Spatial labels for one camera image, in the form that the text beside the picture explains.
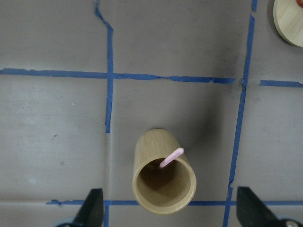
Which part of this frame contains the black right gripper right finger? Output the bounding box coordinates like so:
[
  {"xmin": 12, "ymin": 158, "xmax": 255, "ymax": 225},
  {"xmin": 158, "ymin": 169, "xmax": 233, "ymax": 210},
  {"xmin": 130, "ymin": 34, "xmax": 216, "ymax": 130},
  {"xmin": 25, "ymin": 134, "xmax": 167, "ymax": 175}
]
[{"xmin": 236, "ymin": 186, "xmax": 279, "ymax": 227}]

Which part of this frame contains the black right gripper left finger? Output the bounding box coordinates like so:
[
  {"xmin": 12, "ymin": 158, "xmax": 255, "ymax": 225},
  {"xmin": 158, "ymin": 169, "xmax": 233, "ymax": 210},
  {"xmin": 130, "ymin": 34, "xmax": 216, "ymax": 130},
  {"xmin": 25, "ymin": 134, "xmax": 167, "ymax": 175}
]
[{"xmin": 72, "ymin": 188, "xmax": 104, "ymax": 227}]

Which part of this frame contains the wooden cup tree stand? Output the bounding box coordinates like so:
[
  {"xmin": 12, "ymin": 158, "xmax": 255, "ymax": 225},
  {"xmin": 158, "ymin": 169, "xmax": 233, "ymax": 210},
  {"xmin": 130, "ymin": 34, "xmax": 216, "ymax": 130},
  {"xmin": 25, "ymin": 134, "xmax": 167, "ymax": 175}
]
[{"xmin": 273, "ymin": 0, "xmax": 303, "ymax": 47}]

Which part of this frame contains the wooden cylinder holder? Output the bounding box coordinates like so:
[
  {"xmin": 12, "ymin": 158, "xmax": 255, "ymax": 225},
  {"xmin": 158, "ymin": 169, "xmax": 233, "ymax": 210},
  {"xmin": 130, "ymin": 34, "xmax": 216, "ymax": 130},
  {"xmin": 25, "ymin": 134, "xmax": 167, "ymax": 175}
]
[{"xmin": 132, "ymin": 129, "xmax": 197, "ymax": 215}]

